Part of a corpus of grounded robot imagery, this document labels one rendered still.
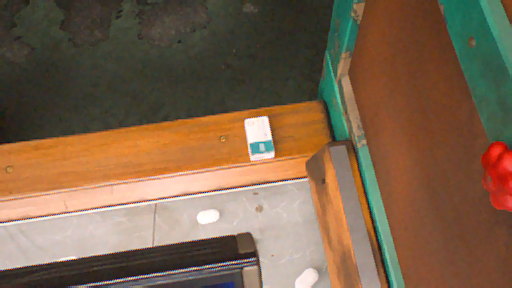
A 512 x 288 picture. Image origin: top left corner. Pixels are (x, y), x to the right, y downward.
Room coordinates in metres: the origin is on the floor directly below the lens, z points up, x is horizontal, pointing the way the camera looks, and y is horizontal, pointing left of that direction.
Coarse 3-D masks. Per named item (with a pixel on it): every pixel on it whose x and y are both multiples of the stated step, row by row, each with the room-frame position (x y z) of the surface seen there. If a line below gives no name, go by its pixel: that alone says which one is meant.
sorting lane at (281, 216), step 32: (224, 192) 0.34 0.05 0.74; (256, 192) 0.34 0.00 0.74; (288, 192) 0.34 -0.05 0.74; (0, 224) 0.29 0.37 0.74; (32, 224) 0.29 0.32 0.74; (64, 224) 0.29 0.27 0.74; (96, 224) 0.29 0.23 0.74; (128, 224) 0.29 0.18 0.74; (160, 224) 0.29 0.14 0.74; (192, 224) 0.29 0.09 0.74; (224, 224) 0.29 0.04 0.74; (256, 224) 0.29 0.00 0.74; (288, 224) 0.29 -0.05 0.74; (0, 256) 0.24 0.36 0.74; (32, 256) 0.24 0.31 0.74; (64, 256) 0.24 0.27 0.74; (288, 256) 0.24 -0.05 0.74; (320, 256) 0.24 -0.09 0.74
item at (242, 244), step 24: (192, 240) 0.16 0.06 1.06; (216, 240) 0.16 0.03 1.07; (240, 240) 0.16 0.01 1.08; (48, 264) 0.14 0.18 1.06; (72, 264) 0.14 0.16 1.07; (96, 264) 0.14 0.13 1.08; (120, 264) 0.13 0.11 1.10; (144, 264) 0.13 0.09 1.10; (168, 264) 0.13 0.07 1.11; (192, 264) 0.13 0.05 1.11; (216, 264) 0.13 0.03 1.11; (240, 264) 0.13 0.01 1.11
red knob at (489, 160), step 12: (492, 144) 0.17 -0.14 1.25; (504, 144) 0.16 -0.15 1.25; (492, 156) 0.16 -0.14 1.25; (504, 156) 0.15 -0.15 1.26; (492, 168) 0.15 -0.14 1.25; (504, 168) 0.15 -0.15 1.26; (492, 180) 0.14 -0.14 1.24; (504, 180) 0.14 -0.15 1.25; (492, 192) 0.14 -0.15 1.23; (504, 192) 0.14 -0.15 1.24; (492, 204) 0.14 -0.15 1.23; (504, 204) 0.13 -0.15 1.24
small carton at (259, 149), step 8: (248, 120) 0.43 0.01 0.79; (256, 120) 0.43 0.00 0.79; (264, 120) 0.43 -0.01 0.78; (248, 128) 0.42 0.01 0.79; (256, 128) 0.42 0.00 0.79; (264, 128) 0.42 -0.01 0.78; (248, 136) 0.41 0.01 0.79; (256, 136) 0.41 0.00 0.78; (264, 136) 0.41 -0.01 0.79; (248, 144) 0.39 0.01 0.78; (256, 144) 0.39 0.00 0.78; (264, 144) 0.39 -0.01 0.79; (272, 144) 0.39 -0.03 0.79; (256, 152) 0.38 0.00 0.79; (264, 152) 0.38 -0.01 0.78; (272, 152) 0.38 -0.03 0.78
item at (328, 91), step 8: (328, 56) 0.51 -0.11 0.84; (328, 64) 0.50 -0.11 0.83; (328, 72) 0.49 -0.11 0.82; (320, 80) 0.52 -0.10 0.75; (328, 80) 0.49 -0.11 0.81; (320, 88) 0.52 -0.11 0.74; (328, 88) 0.48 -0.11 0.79; (336, 88) 0.46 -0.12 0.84; (320, 96) 0.51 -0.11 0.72; (328, 96) 0.48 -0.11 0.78; (336, 96) 0.45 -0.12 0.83; (328, 104) 0.47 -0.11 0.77; (336, 104) 0.44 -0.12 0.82; (328, 112) 0.46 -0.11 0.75; (336, 112) 0.43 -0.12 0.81; (336, 120) 0.43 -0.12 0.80; (344, 120) 0.40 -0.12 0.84; (336, 128) 0.42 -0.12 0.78; (344, 128) 0.39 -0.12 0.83; (336, 136) 0.42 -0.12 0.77; (344, 136) 0.39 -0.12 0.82
